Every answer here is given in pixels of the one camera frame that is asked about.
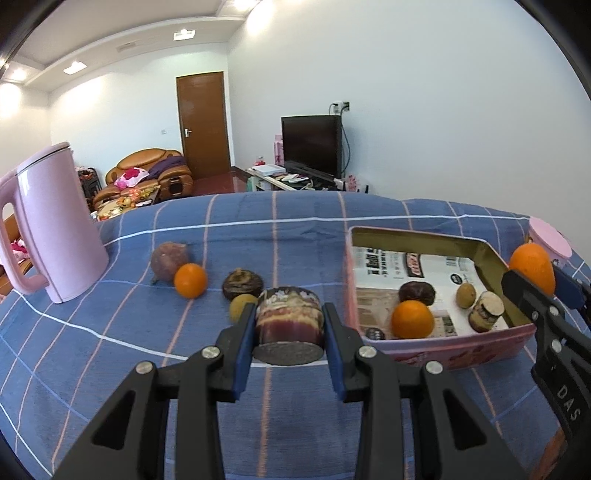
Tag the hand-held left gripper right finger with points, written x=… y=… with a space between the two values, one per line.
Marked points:
x=336 y=364

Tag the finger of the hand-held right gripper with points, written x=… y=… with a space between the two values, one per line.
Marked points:
x=570 y=288
x=526 y=297

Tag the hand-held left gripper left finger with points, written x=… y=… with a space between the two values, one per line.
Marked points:
x=242 y=360

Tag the orange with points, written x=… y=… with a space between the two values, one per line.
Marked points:
x=190 y=280
x=533 y=265
x=412 y=319

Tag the pink tin box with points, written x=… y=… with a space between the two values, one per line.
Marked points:
x=438 y=355

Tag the brown passion fruit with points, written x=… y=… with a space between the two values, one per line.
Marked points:
x=168 y=261

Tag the pink cartoon cup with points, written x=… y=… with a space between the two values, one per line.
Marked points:
x=549 y=235

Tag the printed paper sheet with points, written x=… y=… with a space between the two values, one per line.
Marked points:
x=378 y=286

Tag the blue plaid blanket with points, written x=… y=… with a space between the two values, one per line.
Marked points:
x=138 y=360

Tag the white television stand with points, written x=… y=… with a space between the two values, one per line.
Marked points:
x=258 y=183

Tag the brown leather armchair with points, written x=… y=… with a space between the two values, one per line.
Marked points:
x=175 y=182

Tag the white set-top box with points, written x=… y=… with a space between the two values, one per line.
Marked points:
x=268 y=169

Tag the cluttered coffee table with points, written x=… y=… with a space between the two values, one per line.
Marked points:
x=122 y=207

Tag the purple cloth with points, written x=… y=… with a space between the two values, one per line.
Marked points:
x=166 y=166

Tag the tall pink box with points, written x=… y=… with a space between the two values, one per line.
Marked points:
x=279 y=150

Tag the pink cushion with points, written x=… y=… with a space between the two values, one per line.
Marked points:
x=131 y=177

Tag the black flat television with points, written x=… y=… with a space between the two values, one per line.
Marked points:
x=309 y=145

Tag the pink electric kettle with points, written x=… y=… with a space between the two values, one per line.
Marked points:
x=60 y=221

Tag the black metal chairs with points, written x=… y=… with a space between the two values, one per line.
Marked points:
x=90 y=182

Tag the brown wooden door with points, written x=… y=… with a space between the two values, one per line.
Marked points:
x=203 y=124

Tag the square ceiling light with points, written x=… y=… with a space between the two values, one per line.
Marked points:
x=74 y=68
x=183 y=33

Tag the ceiling air vent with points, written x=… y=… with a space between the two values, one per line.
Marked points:
x=128 y=46

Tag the round ceiling downlight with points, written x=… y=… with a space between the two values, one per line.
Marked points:
x=16 y=74

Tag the white wall outlet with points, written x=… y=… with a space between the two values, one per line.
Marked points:
x=339 y=107

